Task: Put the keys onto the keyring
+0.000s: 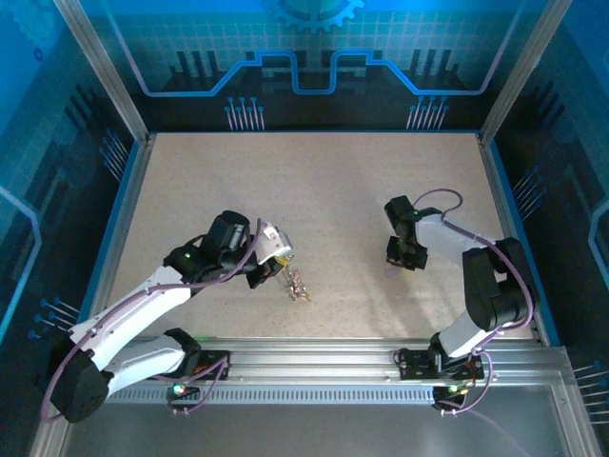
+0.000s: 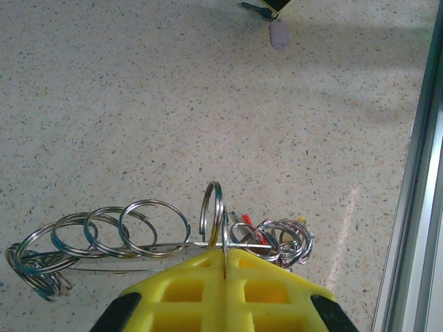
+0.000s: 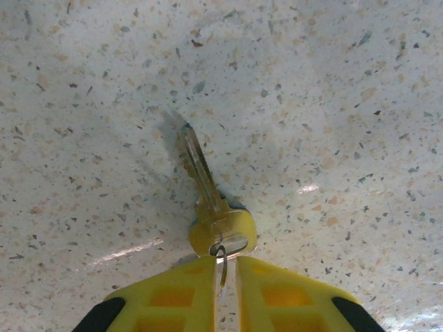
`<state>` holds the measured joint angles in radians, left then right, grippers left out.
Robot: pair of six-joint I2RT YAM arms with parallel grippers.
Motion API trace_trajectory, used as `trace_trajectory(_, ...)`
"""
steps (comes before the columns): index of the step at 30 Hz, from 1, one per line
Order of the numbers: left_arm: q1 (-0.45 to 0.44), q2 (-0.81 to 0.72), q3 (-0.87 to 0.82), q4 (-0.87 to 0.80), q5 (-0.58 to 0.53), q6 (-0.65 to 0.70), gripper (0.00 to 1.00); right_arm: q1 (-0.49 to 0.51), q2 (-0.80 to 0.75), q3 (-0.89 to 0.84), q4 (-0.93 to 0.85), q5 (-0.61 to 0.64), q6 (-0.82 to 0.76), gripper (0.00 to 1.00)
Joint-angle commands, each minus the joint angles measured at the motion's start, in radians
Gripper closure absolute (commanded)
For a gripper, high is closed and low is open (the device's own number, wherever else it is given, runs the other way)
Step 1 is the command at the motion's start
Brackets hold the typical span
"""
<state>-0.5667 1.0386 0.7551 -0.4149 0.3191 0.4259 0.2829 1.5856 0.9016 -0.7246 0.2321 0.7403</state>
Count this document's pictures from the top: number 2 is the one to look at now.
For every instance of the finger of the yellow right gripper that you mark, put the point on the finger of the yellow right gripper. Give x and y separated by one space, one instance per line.
277 3

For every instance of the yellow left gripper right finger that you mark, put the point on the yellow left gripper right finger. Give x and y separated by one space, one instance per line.
239 304

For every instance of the key with lilac tag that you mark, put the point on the key with lilac tag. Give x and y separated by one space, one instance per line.
278 32

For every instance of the yellow key tag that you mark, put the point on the yellow key tag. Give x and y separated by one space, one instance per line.
301 218

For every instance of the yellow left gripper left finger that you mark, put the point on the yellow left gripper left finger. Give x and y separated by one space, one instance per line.
211 304

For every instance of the long aluminium base rail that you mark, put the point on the long aluminium base rail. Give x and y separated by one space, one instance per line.
425 207

